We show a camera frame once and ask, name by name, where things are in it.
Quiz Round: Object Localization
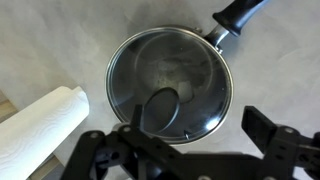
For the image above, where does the white paper towel roll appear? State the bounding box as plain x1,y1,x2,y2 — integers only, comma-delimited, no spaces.
0,85,91,180

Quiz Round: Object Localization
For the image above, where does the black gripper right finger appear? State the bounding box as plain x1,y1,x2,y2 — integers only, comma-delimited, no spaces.
240,105,320,180

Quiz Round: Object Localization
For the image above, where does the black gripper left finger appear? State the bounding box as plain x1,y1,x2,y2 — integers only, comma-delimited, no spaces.
59,104,188,180

